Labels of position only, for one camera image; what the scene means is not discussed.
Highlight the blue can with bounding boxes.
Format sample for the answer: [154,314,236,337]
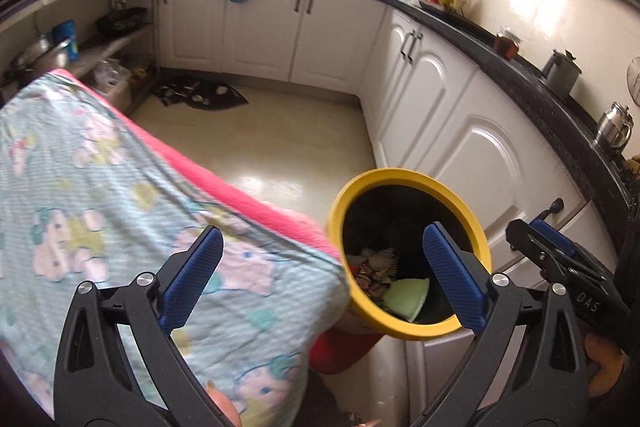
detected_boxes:
[52,19,80,62]

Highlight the green foam fruit net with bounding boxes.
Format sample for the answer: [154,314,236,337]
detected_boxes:
[382,278,431,323]

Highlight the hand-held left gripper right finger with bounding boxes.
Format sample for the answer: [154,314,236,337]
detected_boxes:
[410,222,591,427]

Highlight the cartoon printed cloth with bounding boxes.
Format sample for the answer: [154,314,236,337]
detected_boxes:
[0,72,351,427]

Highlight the black countertop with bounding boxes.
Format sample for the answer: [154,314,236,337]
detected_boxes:
[157,0,640,228]

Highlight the yellow rim trash bin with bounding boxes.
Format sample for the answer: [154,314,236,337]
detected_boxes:
[310,168,493,375]

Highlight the steel pot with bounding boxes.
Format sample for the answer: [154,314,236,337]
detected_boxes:
[10,34,71,80]

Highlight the dark glass jar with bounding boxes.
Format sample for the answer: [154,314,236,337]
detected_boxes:
[495,27,521,59]

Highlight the clear plastic container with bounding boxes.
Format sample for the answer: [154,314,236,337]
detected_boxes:
[92,59,133,108]

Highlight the dark patterned snack wrapper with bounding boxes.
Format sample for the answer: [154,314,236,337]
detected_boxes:
[350,247,399,303]

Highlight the grey steel pitcher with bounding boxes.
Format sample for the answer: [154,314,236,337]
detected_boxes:
[541,49,583,98]

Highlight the black wok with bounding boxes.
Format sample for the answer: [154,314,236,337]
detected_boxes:
[95,7,148,34]

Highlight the white kitchen cabinets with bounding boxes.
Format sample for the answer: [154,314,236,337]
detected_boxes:
[157,0,626,358]

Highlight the person's right hand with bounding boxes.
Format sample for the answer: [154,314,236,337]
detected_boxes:
[584,334,629,394]

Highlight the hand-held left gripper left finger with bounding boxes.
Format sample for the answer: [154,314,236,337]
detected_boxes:
[52,225,236,427]

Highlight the shiny steel kettle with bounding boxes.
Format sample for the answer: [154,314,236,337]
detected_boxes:
[595,102,633,152]

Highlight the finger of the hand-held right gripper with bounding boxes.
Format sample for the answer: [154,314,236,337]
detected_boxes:
[530,218,579,259]
[505,219,573,283]

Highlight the black floor mat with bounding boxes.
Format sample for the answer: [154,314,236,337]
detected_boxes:
[151,78,249,112]

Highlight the wire strainer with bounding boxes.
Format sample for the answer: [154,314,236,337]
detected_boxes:
[627,56,640,102]

